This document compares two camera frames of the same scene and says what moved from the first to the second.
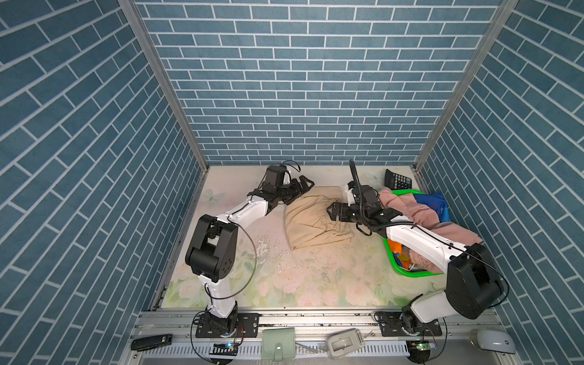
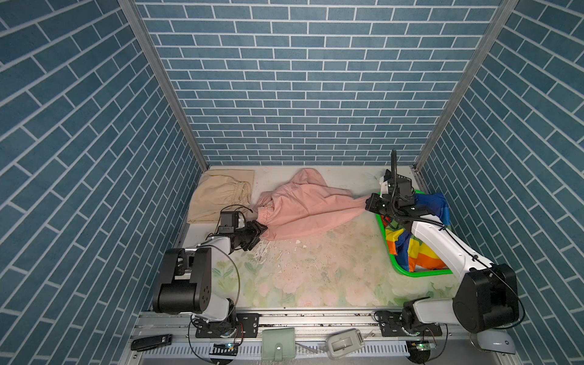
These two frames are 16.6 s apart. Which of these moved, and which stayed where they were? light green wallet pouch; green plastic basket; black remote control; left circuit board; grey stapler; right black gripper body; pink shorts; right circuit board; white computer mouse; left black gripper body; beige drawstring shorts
Moved: left black gripper body; beige drawstring shorts; right black gripper body; pink shorts
Stayed: right circuit board; grey stapler; black remote control; white computer mouse; green plastic basket; left circuit board; light green wallet pouch
